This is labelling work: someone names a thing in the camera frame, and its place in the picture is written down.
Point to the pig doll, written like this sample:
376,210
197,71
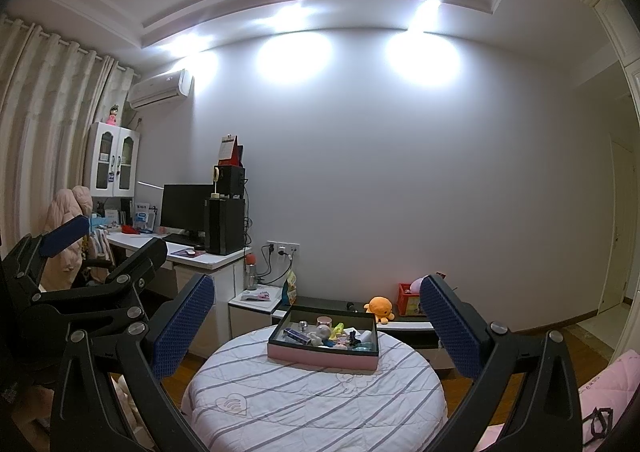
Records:
341,342

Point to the small pink doll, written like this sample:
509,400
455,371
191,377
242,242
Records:
113,116

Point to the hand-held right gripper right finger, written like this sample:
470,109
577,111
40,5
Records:
452,327

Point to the orange plush toy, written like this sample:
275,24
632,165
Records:
379,309

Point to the red plastic crate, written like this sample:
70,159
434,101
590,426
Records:
410,302

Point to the white room door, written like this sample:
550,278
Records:
612,232

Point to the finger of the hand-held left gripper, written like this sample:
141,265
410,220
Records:
140,264
65,237

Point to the pink padded jacket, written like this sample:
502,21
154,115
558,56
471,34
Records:
70,207

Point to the small white bedside table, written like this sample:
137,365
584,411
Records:
250,317

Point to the pink plush toy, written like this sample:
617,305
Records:
417,284

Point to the black small toy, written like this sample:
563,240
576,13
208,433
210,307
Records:
352,337

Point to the red and white calendar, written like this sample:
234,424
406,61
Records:
230,150

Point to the striped white quilt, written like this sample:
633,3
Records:
300,407

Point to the rose gold cup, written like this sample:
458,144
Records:
324,321

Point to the white wall socket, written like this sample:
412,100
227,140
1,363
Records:
282,248

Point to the beige curtain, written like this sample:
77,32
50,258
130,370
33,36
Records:
45,121

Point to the white glass-door cabinet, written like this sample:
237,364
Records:
112,161

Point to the white air conditioner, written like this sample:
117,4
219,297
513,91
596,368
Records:
160,87

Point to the white desk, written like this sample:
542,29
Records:
220,267

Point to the black computer tower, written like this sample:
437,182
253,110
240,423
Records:
225,227

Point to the black computer monitor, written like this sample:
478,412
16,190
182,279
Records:
182,212

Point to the black-topped white nightstand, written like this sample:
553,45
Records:
405,329

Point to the clear plastic case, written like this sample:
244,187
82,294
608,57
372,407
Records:
295,334

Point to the red capped bottle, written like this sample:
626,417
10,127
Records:
251,274

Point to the blue snack bag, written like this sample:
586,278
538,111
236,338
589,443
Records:
289,289

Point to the black keyboard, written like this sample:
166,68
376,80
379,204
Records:
180,240

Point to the yellow-green plastic item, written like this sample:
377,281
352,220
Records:
338,330

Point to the pink storage box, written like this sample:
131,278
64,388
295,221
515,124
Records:
320,359

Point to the black frame object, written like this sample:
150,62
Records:
597,422

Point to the pink blanket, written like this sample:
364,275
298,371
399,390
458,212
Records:
595,382

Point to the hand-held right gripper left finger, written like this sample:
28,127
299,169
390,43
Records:
182,327

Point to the white bunny figurine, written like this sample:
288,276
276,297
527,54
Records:
322,332

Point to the black speaker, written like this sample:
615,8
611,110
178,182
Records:
232,181

